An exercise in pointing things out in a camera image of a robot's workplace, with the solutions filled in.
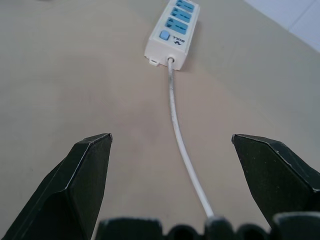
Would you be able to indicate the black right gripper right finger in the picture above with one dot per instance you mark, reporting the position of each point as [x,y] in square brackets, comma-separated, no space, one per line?
[275,180]

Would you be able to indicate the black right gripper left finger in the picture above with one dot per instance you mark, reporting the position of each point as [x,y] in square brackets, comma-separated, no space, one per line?
[67,190]

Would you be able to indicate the white power strip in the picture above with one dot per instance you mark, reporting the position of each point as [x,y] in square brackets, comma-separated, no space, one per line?
[172,37]

